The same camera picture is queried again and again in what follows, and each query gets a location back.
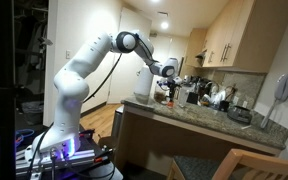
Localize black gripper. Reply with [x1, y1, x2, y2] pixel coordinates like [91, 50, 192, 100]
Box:
[165, 77, 185, 103]

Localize white crumpled bag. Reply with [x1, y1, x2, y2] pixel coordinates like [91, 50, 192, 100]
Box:
[209, 88, 227, 105]

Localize grey wall phone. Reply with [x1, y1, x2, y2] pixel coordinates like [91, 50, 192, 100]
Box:
[259, 71, 288, 130]

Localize dark waste bin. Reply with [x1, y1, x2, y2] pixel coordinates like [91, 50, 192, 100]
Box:
[20, 101, 45, 126]

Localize white door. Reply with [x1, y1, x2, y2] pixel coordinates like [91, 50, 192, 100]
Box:
[106, 7, 153, 105]

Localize black vertical stand pole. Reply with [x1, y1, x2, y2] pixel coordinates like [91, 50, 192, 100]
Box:
[0, 0, 28, 180]

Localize blue cable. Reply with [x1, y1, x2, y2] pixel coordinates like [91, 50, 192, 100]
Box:
[0, 128, 36, 152]

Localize small black box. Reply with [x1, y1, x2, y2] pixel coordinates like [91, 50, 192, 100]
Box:
[186, 91, 199, 105]

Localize wooden chair with dark cushion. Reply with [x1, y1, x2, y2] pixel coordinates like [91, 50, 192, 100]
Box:
[166, 148, 288, 180]

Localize black coffee maker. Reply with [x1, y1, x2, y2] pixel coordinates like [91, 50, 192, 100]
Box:
[191, 75, 215, 100]

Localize clear glass jar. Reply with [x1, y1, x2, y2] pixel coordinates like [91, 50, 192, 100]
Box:
[177, 83, 196, 108]

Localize round ceiling light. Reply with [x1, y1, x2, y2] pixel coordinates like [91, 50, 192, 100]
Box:
[159, 20, 170, 30]

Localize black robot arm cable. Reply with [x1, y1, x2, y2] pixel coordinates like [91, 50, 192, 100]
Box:
[83, 53, 124, 104]

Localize clear jar with blue lid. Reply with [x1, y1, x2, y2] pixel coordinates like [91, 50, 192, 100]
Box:
[153, 81, 169, 103]

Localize black mug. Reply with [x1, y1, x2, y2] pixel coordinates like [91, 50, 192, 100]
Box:
[218, 99, 231, 113]

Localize granite kitchen counter island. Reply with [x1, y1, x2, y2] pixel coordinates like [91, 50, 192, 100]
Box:
[114, 105, 282, 177]

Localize beige upper kitchen cabinets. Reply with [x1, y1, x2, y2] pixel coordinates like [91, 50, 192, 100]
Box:
[185, 0, 288, 74]

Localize black toaster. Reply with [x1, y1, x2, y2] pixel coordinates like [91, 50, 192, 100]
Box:
[226, 105, 254, 126]

